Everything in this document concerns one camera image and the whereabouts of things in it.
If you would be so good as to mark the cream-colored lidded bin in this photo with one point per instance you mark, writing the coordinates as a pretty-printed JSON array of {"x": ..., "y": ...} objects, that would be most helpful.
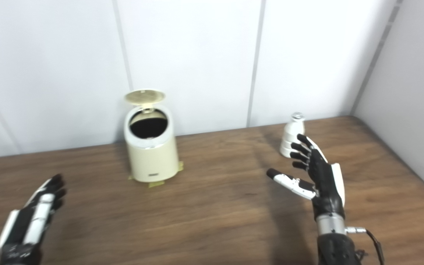
[{"x": 153, "y": 160}]

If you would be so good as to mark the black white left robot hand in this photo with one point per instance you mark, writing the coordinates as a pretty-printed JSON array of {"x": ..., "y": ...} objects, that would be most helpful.
[{"x": 20, "y": 228}]

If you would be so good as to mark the small white plastic bottle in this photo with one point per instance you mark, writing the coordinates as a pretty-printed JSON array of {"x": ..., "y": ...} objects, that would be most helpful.
[{"x": 291, "y": 130}]

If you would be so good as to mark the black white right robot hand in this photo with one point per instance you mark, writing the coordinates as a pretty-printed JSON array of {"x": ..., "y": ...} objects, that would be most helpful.
[{"x": 326, "y": 184}]

